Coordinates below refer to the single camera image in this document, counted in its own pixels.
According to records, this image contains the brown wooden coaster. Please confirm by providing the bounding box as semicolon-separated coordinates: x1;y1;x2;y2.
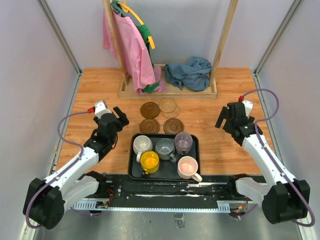
140;101;160;119
163;118;184;134
139;118;160;134

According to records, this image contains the woven rattan coaster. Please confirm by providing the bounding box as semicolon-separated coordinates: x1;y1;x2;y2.
161;105;180;119
158;98;177;113

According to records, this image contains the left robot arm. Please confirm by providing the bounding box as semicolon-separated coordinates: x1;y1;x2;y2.
23;101;130;230

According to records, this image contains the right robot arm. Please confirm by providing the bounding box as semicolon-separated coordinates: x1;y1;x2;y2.
215;100;310;224

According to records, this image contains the wooden clothes rack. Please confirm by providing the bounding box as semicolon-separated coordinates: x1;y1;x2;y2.
102;0;238;100

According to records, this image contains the white speckled mug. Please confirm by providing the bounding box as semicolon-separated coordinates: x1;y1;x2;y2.
132;135;153;163

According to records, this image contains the purple glass mug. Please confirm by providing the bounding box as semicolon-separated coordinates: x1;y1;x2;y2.
174;132;193;155

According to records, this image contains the blue crumpled cloth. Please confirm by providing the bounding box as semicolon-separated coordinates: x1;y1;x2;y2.
164;56;212;92

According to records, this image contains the yellow mug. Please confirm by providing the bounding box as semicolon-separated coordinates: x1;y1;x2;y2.
140;151;160;176

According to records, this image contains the grey mug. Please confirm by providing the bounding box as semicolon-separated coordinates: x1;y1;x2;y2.
155;138;177;164

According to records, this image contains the pink shirt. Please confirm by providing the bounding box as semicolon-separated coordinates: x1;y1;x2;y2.
113;6;168;94

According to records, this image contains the pink mug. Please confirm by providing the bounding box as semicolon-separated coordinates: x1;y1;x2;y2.
177;156;203;182

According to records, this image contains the black plastic tray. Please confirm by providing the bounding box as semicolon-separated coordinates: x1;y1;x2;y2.
128;133;194;182

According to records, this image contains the green garment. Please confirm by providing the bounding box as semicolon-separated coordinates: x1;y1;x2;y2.
110;0;161;94

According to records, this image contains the yellow clothes hanger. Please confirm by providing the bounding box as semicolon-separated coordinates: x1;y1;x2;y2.
118;0;156;50

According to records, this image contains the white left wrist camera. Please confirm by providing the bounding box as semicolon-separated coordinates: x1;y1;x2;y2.
94;100;112;119

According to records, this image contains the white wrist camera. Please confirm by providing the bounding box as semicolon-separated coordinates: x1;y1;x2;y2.
242;100;254;117
94;100;112;119

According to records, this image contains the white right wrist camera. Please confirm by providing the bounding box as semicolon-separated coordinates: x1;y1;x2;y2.
242;100;254;117

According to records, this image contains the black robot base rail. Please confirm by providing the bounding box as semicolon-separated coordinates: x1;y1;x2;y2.
80;171;248;209

